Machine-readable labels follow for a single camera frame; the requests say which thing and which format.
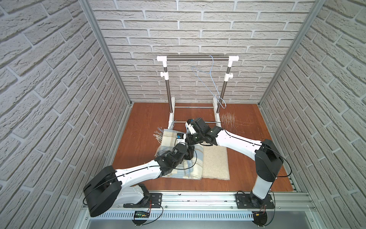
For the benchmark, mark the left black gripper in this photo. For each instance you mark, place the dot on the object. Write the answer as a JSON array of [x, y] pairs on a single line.
[[188, 147]]

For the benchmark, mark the blue plaid fringed scarf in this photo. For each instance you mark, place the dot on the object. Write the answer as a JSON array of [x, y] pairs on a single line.
[[186, 166]]

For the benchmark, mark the blue wire hanger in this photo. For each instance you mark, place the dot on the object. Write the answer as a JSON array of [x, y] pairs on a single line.
[[219, 99]]

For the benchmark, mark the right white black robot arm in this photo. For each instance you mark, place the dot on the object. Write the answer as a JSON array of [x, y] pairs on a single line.
[[268, 161]]

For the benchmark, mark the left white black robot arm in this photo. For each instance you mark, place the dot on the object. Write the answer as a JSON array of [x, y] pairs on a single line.
[[123, 185]]

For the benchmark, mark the beige wool mat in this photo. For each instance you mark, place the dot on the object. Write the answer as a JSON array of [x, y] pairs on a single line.
[[215, 163]]

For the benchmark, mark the left controller board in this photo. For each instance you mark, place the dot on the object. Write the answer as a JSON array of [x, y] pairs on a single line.
[[140, 217]]

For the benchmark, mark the controller board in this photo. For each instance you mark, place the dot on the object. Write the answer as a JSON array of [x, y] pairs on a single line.
[[260, 218], [140, 217]]

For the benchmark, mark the right controller board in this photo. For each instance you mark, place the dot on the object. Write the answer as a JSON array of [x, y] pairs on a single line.
[[260, 218]]

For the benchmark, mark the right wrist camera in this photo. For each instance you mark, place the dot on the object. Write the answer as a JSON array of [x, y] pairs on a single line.
[[189, 127]]

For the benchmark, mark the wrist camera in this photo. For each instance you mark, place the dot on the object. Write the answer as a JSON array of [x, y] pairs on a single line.
[[189, 127], [180, 138]]

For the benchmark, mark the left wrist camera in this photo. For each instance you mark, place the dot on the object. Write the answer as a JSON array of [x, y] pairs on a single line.
[[180, 138]]

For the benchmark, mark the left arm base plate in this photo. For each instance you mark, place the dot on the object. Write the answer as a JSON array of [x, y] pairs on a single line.
[[153, 199]]

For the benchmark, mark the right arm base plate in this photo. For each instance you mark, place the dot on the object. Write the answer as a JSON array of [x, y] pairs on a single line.
[[250, 201]]

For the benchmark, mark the aluminium front rail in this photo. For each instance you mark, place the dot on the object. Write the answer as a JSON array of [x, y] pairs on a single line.
[[186, 205]]

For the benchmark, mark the aluminium corner frame post right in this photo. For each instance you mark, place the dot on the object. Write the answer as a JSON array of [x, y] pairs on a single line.
[[314, 11]]

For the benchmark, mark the aluminium corner frame post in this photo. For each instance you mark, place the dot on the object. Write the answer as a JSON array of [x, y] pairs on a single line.
[[87, 9], [314, 11]]

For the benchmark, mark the aluminium corner frame post left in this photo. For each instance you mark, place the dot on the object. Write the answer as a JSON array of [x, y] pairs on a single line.
[[87, 9]]

